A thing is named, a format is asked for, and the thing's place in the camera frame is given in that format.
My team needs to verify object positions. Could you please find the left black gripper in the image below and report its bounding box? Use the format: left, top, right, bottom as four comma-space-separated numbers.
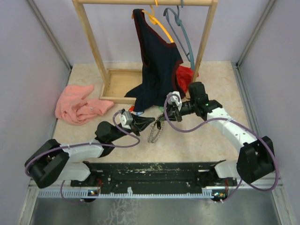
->
110, 113, 155, 142

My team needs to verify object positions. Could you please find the black key tag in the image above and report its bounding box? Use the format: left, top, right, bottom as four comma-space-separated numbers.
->
156, 121, 161, 130

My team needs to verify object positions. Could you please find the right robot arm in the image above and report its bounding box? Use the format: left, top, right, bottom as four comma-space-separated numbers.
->
155, 82, 279, 186

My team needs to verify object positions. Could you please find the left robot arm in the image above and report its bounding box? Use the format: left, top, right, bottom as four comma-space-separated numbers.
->
24, 110, 155, 188

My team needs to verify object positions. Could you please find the wooden clothes rack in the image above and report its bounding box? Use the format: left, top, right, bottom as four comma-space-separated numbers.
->
73, 0, 218, 104

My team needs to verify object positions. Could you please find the red cloth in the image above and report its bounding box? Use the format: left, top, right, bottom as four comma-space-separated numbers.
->
176, 66, 193, 94

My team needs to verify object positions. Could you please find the dark navy vest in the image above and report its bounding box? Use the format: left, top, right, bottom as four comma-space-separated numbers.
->
125, 9, 185, 112

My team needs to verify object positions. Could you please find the pink cloth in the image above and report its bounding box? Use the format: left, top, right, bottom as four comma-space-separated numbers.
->
55, 84, 114, 125

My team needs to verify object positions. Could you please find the yellow hanger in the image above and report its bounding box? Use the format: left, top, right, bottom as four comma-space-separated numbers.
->
141, 5, 174, 43

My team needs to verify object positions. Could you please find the grey-blue hanger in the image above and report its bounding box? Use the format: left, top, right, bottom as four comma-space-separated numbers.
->
163, 0, 195, 71

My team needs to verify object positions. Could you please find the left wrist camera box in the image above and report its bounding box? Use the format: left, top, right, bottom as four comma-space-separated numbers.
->
120, 111, 133, 129

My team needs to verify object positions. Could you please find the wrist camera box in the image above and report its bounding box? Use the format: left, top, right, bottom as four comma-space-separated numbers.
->
167, 91, 182, 108
120, 111, 133, 129

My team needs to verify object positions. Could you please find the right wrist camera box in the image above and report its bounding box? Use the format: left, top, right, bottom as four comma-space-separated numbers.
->
167, 91, 182, 108

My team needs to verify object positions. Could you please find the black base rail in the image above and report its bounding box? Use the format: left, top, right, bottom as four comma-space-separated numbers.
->
71, 162, 237, 195

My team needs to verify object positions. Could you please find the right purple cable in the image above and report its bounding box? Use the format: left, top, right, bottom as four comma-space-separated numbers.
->
164, 96, 280, 203

